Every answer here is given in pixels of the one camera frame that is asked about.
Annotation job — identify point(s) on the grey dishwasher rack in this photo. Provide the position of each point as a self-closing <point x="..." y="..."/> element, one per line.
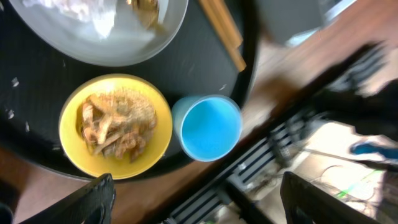
<point x="291" y="22"/>

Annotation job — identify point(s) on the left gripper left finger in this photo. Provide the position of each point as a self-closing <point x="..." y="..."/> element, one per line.
<point x="93" y="203"/>

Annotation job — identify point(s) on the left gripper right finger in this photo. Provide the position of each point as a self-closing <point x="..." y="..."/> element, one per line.
<point x="305" y="203"/>

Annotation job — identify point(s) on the round black tray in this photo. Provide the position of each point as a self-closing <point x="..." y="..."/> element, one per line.
<point x="37" y="79"/>

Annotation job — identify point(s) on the gold snack wrapper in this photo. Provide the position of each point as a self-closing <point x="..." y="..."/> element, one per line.
<point x="147" y="12"/>

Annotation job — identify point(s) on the blue cup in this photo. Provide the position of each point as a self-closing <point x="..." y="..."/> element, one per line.
<point x="207" y="127"/>

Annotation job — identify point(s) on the white tissue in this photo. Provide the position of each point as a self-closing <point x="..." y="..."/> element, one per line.
<point x="100" y="13"/>

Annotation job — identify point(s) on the wooden chopstick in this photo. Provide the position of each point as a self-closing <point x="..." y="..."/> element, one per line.
<point x="227" y="22"/>
<point x="234" y="53"/>

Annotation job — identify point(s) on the food scraps with rice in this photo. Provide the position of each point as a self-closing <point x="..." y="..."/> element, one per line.
<point x="117" y="123"/>

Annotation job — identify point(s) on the yellow bowl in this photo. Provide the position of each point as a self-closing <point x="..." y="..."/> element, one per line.
<point x="79" y="153"/>

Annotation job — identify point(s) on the grey plate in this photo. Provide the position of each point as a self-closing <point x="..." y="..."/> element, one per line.
<point x="128" y="43"/>

